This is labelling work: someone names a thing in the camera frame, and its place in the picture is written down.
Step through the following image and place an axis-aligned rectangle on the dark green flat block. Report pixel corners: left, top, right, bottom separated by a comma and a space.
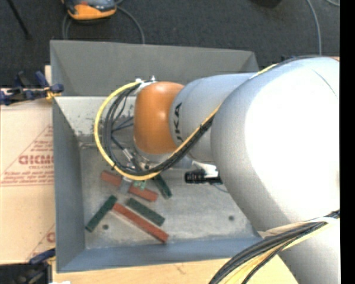
125, 197, 166, 227
152, 173, 173, 200
85, 195, 118, 233

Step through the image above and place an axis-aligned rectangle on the grey metal bin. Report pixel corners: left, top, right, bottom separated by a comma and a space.
49, 40, 263, 273

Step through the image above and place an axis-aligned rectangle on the black cylinder on white bracket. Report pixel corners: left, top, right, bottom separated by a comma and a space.
184, 160, 223, 186

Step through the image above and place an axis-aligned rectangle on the brown cardboard board red print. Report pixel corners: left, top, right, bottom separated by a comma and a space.
0, 64, 57, 266

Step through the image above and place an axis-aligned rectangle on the red-brown flat block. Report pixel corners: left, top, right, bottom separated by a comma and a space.
100, 170, 159, 202
111, 202, 170, 244

